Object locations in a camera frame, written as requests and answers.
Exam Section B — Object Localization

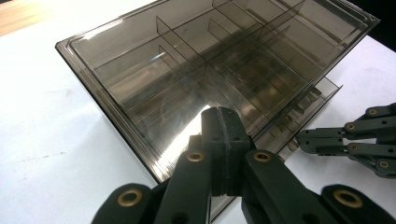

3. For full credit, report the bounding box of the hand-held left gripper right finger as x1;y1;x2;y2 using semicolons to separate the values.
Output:
222;107;340;224

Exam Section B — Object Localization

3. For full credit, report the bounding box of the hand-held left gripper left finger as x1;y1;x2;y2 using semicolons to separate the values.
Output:
153;106;230;224

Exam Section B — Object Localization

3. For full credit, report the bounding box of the smoky transparent drawer organizer box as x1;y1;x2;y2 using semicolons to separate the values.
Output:
55;0;381;185

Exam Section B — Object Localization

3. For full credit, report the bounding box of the white table mat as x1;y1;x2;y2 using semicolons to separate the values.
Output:
0;0;396;224

